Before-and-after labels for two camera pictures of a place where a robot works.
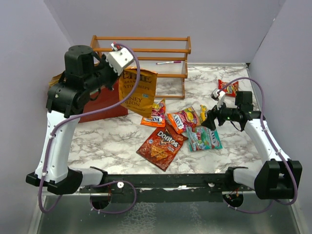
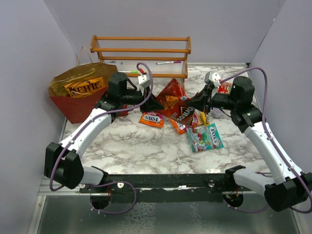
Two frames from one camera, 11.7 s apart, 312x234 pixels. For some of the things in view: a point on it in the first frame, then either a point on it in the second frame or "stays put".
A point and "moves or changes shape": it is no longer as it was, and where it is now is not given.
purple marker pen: x=176 y=62 stays put
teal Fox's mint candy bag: x=202 y=138 stays put
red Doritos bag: x=161 y=147 → x=174 y=99
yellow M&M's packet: x=203 y=109 stays put
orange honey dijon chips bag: x=142 y=101 moves or changes shape
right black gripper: x=212 y=114 → x=201 y=99
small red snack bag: x=230 y=90 stays put
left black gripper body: x=104 y=74 → x=132 y=97
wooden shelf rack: x=167 y=56 stays put
